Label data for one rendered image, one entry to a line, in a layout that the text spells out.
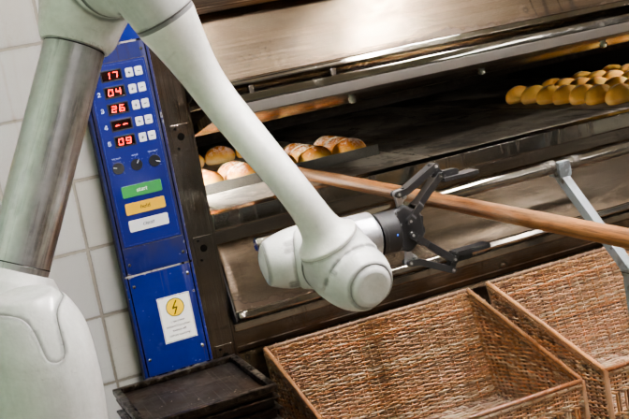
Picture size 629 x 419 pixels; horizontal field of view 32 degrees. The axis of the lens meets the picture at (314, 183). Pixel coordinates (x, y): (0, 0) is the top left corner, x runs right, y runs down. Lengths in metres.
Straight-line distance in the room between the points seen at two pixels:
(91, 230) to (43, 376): 0.95
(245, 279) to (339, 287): 0.93
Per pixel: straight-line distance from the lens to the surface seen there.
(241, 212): 2.57
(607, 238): 1.69
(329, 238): 1.71
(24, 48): 2.46
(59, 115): 1.81
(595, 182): 3.02
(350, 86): 2.50
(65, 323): 1.60
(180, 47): 1.74
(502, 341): 2.71
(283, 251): 1.84
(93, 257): 2.50
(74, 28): 1.82
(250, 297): 2.60
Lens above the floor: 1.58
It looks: 8 degrees down
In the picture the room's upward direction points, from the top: 11 degrees counter-clockwise
